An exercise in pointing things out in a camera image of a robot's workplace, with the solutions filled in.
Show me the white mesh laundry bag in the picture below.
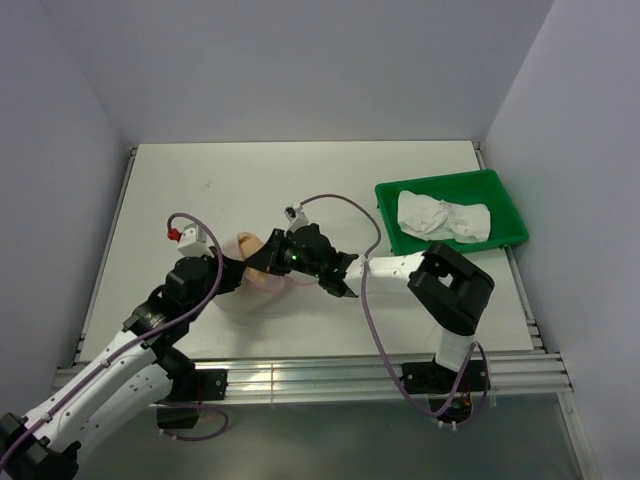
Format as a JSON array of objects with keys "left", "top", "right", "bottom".
[{"left": 212, "top": 234, "right": 321, "bottom": 314}]

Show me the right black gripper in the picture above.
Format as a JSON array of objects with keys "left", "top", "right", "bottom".
[{"left": 245, "top": 228, "right": 322, "bottom": 278}]

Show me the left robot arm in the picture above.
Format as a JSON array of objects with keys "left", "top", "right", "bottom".
[{"left": 1, "top": 255, "right": 246, "bottom": 479}]

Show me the white cloth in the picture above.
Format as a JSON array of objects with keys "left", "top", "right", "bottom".
[{"left": 397, "top": 190, "right": 491, "bottom": 244}]

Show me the aluminium frame rail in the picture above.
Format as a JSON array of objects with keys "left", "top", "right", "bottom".
[{"left": 80, "top": 140, "right": 601, "bottom": 479}]

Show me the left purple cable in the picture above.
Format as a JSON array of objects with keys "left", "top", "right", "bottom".
[{"left": 0, "top": 212, "right": 231, "bottom": 461}]

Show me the beige bra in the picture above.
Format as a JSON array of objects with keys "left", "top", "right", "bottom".
[{"left": 234, "top": 232, "right": 274, "bottom": 284}]

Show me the purple cable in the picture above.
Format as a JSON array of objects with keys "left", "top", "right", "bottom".
[
  {"left": 0, "top": 212, "right": 231, "bottom": 461},
  {"left": 299, "top": 193, "right": 494, "bottom": 429}
]

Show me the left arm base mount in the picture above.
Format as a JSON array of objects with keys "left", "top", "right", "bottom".
[{"left": 156, "top": 369, "right": 228, "bottom": 431}]

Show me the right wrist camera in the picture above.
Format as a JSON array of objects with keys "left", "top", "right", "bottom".
[{"left": 284, "top": 202, "right": 310, "bottom": 232}]

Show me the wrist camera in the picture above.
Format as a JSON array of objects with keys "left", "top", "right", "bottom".
[
  {"left": 167, "top": 223, "right": 211, "bottom": 257},
  {"left": 284, "top": 202, "right": 310, "bottom": 232}
]

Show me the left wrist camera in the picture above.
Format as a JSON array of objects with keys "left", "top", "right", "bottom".
[{"left": 167, "top": 223, "right": 211, "bottom": 257}]

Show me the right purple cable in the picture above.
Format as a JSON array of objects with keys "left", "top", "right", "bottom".
[{"left": 299, "top": 193, "right": 494, "bottom": 429}]

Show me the green plastic bin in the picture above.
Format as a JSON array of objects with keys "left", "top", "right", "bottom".
[{"left": 375, "top": 170, "right": 529, "bottom": 255}]

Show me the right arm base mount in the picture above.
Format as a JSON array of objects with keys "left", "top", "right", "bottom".
[{"left": 400, "top": 360, "right": 491, "bottom": 427}]

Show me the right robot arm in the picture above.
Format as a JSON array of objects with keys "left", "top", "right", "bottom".
[{"left": 247, "top": 223, "right": 495, "bottom": 390}]

